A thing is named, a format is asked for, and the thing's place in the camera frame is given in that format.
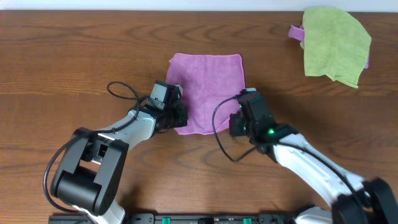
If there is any purple microfiber cloth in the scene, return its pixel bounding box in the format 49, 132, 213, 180
166, 53, 245, 135

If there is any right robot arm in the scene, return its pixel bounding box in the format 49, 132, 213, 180
229, 89, 397, 224

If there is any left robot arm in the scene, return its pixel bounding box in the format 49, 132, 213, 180
43, 80, 188, 223

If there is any green microfiber cloth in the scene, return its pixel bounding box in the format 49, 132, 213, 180
301, 7, 372, 88

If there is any left black cable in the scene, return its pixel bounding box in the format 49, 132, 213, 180
42, 81, 150, 215

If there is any black cable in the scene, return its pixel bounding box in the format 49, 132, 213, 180
211, 95, 371, 224
42, 81, 150, 215

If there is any right black cable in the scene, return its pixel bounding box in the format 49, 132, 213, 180
211, 95, 371, 224

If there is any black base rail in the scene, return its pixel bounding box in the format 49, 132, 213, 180
48, 213, 296, 224

